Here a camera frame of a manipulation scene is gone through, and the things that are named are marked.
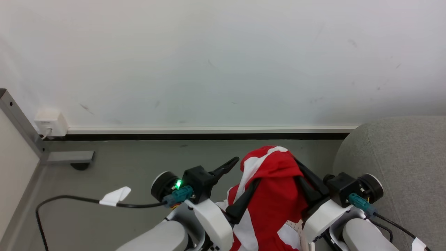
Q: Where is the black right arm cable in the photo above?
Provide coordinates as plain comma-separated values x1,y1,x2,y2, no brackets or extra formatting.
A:
368,212,432,251

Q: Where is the beige partition panel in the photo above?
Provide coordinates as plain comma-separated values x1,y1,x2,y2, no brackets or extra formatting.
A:
0,109,41,242

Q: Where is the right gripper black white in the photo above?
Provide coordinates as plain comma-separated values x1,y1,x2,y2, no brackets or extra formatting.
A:
294,158,365,243

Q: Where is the red white garment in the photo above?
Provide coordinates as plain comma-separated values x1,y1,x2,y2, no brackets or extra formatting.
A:
226,146,316,251

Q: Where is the teal right cable connector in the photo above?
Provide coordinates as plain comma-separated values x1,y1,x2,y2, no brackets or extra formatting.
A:
348,193,379,217

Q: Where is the white tape cable label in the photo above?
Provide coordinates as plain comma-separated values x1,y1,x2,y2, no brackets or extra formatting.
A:
411,237,428,251
99,186,132,207

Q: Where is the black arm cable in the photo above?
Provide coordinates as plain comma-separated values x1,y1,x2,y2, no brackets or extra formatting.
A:
368,212,432,251
35,195,168,251

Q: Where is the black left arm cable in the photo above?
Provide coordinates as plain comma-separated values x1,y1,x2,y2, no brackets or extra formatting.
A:
35,195,168,251

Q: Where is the white baseboard strip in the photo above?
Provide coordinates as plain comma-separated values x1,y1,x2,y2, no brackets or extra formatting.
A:
67,125,359,135

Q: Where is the teal cable connector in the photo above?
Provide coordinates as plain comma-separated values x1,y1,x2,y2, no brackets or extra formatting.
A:
348,193,379,217
163,185,194,208

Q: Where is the teal left cable connector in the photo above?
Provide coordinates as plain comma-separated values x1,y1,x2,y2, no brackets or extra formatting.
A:
163,185,194,208

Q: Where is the grey fabric sofa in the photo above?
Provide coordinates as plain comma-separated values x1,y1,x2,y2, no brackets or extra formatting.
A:
333,116,446,251

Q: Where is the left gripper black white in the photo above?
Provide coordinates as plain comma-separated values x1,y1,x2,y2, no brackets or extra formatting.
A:
182,157,261,251

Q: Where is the white wall socket box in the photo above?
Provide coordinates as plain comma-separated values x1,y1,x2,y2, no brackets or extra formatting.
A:
34,110,69,137

